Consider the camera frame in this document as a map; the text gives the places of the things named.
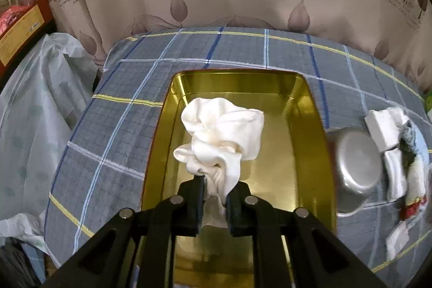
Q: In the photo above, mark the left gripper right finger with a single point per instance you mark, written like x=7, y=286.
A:
x=293, y=248

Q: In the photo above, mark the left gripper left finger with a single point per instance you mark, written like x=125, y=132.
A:
x=136, y=247

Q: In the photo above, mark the white yellow towel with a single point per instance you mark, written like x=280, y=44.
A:
x=397, y=184

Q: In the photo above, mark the white fluffy cloth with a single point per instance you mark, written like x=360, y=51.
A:
x=415, y=178

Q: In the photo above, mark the cream fabric scrunchie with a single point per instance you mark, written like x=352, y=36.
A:
x=222, y=136

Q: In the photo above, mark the light blue fluffy cloth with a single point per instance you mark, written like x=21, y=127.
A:
x=412, y=143

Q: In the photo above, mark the white cloth front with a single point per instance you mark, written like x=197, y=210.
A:
x=396, y=240

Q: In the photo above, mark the red white star cloth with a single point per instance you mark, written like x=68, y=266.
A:
x=408, y=211

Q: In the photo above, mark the grey plaid table cover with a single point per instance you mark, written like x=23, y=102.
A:
x=103, y=167

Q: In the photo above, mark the red gold tin box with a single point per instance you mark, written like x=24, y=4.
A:
x=293, y=168

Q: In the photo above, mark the stainless steel bowl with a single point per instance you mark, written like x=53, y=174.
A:
x=357, y=167

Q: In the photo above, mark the green white small box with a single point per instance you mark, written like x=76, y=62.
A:
x=428, y=102

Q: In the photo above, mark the red yellow cardboard box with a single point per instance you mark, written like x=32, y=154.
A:
x=32, y=25

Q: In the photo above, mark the red plastic bag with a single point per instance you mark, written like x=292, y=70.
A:
x=9, y=16

